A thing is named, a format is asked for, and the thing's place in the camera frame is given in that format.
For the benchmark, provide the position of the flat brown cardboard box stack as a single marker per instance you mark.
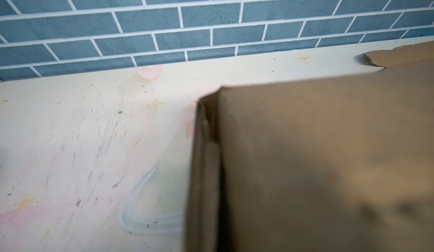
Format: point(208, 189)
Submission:
point(401, 55)

